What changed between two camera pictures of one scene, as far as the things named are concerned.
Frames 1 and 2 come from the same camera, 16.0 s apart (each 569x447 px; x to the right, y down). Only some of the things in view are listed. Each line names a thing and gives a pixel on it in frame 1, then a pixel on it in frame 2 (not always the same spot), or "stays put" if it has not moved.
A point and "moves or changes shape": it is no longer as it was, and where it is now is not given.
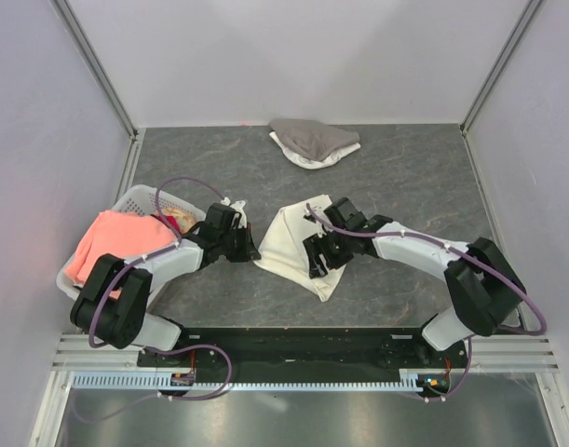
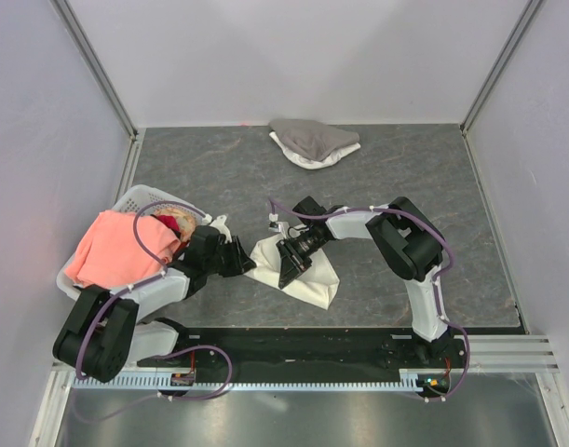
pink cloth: (120, 234) stays put
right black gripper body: (334, 246) -> (303, 248)
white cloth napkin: (283, 249) moves or changes shape
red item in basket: (171, 220) stays put
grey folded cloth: (309, 139) stays put
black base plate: (303, 350) stays put
